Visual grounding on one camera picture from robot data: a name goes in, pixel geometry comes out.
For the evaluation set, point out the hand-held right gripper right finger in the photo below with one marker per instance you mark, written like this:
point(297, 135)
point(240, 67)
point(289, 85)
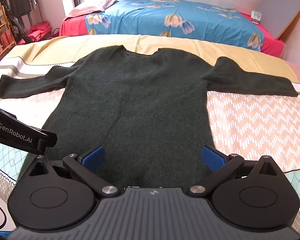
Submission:
point(211, 158)

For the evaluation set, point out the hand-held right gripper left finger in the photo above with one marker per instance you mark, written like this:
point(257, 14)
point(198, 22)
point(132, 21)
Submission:
point(94, 156)

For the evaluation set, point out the dark green sweater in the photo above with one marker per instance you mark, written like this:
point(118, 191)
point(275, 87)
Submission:
point(140, 100)

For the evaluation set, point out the red clothes pile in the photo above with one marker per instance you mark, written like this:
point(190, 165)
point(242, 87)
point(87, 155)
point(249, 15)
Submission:
point(40, 31)

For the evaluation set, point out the yellow patterned table cloth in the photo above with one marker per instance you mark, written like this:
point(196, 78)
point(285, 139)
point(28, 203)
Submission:
point(252, 120)

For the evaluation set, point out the wooden shelf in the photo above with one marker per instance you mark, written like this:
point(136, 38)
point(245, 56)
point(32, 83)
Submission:
point(1, 32)

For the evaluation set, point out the pink patterned cloth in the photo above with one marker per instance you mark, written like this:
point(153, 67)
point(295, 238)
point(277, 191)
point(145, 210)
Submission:
point(90, 8)

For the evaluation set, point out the blue floral bedsheet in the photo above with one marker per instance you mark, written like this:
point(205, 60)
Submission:
point(145, 17)

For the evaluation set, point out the white digital clock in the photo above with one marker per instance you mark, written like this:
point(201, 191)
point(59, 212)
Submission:
point(255, 16)

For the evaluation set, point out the grey board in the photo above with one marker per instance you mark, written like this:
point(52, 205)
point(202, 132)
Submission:
point(280, 2)

